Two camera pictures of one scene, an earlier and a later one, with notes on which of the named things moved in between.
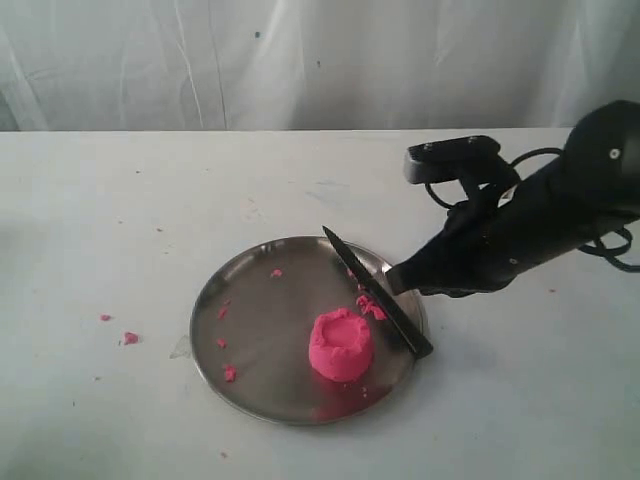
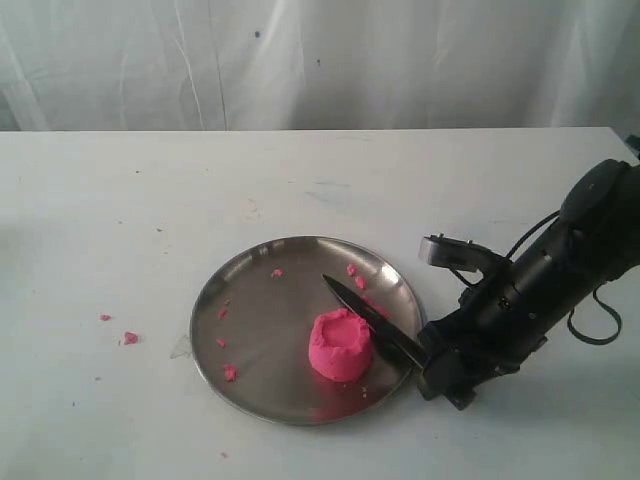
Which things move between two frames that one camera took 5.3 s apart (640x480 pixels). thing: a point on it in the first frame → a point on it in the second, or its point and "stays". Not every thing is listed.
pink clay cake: [340, 345] stays
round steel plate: [251, 323] stays
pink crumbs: [367, 305] → [360, 280]
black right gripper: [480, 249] → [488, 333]
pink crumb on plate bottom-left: [230, 374] stays
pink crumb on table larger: [130, 338] stays
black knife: [398, 316] → [402, 338]
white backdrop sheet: [273, 65] stays
